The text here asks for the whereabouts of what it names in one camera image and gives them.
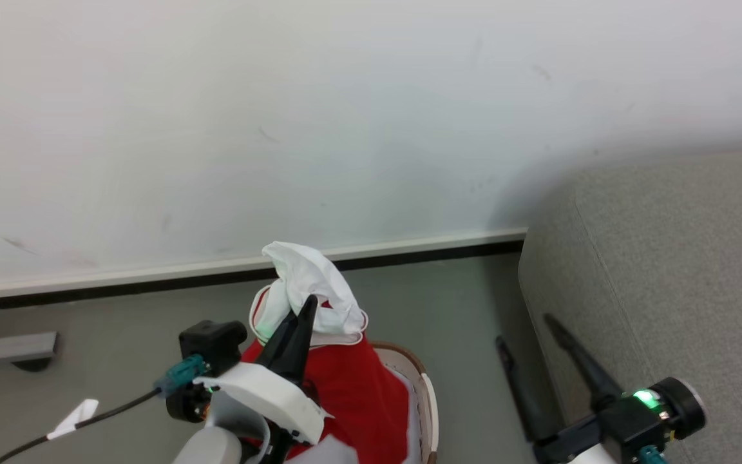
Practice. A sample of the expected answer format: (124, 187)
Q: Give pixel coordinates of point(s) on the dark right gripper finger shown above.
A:
(580, 361)
(519, 393)

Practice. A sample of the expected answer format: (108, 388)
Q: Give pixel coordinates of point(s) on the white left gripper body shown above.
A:
(261, 390)

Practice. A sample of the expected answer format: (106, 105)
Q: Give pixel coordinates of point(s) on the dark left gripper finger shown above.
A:
(277, 345)
(301, 348)

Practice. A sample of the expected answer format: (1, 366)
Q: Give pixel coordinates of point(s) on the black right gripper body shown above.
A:
(628, 419)

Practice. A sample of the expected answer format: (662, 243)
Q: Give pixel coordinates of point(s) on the red and white garment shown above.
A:
(351, 399)

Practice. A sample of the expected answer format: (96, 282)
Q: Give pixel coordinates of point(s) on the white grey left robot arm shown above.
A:
(213, 444)

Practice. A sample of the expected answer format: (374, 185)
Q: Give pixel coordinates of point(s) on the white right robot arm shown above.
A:
(593, 456)

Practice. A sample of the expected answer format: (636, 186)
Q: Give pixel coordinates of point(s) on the wicker laundry basket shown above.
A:
(428, 399)

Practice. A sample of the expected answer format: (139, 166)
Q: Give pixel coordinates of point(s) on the white baseboard with black strip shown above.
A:
(216, 269)

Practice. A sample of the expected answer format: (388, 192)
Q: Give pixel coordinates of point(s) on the grey fabric sofa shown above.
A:
(667, 270)

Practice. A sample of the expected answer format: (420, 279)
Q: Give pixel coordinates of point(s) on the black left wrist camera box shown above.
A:
(213, 345)

